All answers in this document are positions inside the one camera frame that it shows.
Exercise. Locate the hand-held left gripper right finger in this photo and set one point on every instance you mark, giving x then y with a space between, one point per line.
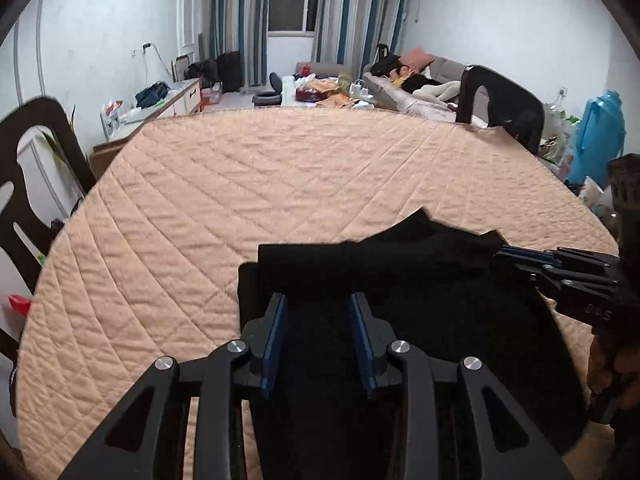
361 340

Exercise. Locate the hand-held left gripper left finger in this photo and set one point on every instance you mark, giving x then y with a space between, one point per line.
275 340

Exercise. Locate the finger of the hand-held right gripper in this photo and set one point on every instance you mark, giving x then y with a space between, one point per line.
525 257
575 277

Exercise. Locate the black pants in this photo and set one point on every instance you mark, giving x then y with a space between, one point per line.
425 285

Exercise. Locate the person's right hand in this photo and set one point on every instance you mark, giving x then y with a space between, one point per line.
615 375

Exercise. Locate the white paper cup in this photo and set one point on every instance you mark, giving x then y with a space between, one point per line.
591 191

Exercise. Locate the blue plastic bag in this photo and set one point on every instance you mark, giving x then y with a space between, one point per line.
600 135

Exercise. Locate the black chair with cutout back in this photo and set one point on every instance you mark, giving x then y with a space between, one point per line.
520 110
30 160

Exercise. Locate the beige quilted blanket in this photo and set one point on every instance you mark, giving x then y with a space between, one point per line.
225 185

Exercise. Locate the grey sofa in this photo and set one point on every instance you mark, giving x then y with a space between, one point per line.
425 102

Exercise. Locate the pink pillow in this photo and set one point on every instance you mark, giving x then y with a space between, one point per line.
417 59

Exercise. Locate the cluttered coffee table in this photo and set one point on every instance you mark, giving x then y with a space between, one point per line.
320 92

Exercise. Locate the wooden side cabinet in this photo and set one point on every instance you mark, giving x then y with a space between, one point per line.
145 120

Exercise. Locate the small red item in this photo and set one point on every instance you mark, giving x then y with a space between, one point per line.
19 305

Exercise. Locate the black suitcase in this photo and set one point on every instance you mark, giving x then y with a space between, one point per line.
230 72

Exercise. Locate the black bag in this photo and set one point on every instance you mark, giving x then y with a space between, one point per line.
152 94

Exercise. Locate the striped curtain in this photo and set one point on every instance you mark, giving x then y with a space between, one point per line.
360 15
235 20

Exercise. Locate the window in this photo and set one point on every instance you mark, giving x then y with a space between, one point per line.
293 5

